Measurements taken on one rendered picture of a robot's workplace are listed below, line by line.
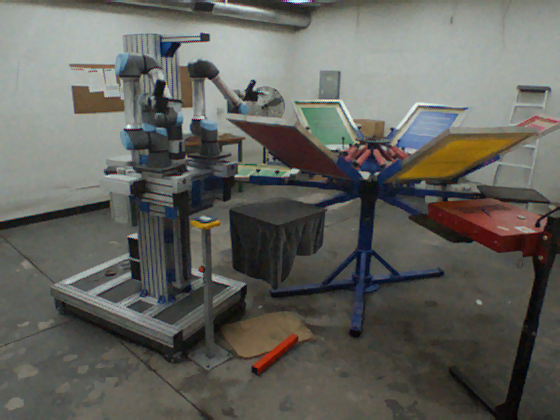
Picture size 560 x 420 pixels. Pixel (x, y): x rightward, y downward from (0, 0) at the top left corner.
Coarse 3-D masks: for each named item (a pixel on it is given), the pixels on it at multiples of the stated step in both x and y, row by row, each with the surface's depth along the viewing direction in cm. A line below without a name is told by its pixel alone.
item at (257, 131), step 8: (248, 128) 274; (256, 128) 267; (264, 128) 261; (256, 136) 285; (264, 136) 277; (272, 136) 270; (264, 144) 296; (272, 144) 288; (280, 144) 280; (280, 152) 300; (288, 152) 291; (288, 160) 313; (296, 160) 303; (304, 160) 295; (304, 168) 316; (312, 168) 307
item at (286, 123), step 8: (232, 120) 271; (240, 120) 264; (248, 120) 259; (256, 120) 255; (264, 120) 251; (272, 120) 246; (280, 120) 243; (288, 120) 239; (296, 120) 235; (240, 128) 282; (296, 128) 237; (304, 128) 241; (304, 136) 245; (312, 136) 248; (312, 144) 253; (320, 144) 255; (272, 152) 309; (320, 152) 262; (328, 152) 262; (336, 160) 270; (296, 168) 325; (336, 176) 302
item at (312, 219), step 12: (312, 216) 276; (324, 216) 289; (288, 228) 261; (300, 228) 271; (312, 228) 281; (288, 240) 266; (300, 240) 276; (312, 240) 284; (288, 252) 268; (300, 252) 279; (312, 252) 287; (288, 264) 271
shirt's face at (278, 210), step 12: (252, 204) 294; (264, 204) 294; (276, 204) 295; (288, 204) 295; (300, 204) 296; (252, 216) 269; (264, 216) 269; (276, 216) 269; (288, 216) 270; (300, 216) 270
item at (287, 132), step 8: (272, 128) 254; (280, 128) 248; (288, 128) 243; (280, 136) 263; (288, 136) 257; (296, 136) 250; (288, 144) 273; (296, 144) 266; (304, 144) 259; (296, 152) 283; (304, 152) 276; (312, 152) 269; (312, 160) 287; (320, 160) 279; (328, 160) 272; (320, 168) 298; (328, 168) 290; (336, 168) 282; (344, 176) 293
